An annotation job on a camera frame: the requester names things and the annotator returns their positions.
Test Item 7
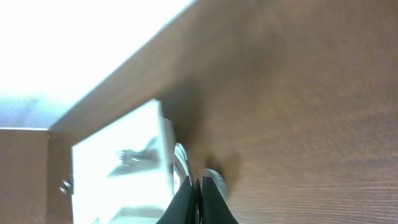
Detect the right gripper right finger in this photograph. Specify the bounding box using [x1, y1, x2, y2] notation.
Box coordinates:
[201, 177, 238, 224]

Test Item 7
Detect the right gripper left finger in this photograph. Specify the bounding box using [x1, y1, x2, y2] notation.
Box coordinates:
[157, 177, 196, 224]

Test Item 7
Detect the large spoon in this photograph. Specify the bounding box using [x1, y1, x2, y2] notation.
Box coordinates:
[203, 169, 228, 200]

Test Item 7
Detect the fork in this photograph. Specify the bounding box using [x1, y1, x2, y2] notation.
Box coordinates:
[107, 137, 160, 178]

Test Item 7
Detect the white cutlery tray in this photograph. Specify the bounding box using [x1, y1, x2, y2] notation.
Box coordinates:
[72, 100, 174, 224]

